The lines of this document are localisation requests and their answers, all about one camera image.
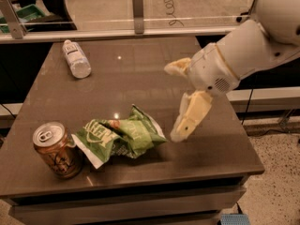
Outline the coiled black cable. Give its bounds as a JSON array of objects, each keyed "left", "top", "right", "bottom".
[{"left": 157, "top": 0, "right": 186, "bottom": 27}]

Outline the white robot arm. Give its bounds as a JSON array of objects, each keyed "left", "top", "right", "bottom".
[{"left": 164, "top": 0, "right": 300, "bottom": 143}]

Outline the grey table with drawers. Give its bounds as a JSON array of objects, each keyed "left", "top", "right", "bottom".
[{"left": 0, "top": 38, "right": 263, "bottom": 225}]

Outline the clear plastic water bottle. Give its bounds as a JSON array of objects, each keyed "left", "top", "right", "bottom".
[{"left": 62, "top": 39, "right": 91, "bottom": 79}]

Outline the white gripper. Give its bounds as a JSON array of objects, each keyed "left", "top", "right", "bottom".
[{"left": 164, "top": 43, "right": 240, "bottom": 143}]

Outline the glass barrier with rail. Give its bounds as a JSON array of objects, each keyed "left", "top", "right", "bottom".
[{"left": 0, "top": 0, "right": 254, "bottom": 44}]

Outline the metal barrier post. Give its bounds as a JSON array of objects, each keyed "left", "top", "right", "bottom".
[
  {"left": 0, "top": 0, "right": 26, "bottom": 39},
  {"left": 132, "top": 0, "right": 144, "bottom": 35}
]

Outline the left metal barrier post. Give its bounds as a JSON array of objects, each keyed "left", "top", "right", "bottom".
[{"left": 0, "top": 0, "right": 26, "bottom": 39}]

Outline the blue perforated box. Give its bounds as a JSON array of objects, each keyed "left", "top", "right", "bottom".
[{"left": 220, "top": 214, "right": 250, "bottom": 225}]

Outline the middle metal barrier post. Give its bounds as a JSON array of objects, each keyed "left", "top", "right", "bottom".
[{"left": 132, "top": 0, "right": 144, "bottom": 35}]

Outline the green jalapeno chip bag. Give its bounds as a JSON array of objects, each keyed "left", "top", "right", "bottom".
[{"left": 71, "top": 105, "right": 167, "bottom": 169}]

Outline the green plastic bin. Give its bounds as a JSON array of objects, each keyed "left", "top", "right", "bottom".
[{"left": 0, "top": 4, "right": 45, "bottom": 33}]

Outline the orange soda can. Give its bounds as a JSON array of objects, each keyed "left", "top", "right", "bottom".
[{"left": 33, "top": 122, "right": 83, "bottom": 179}]

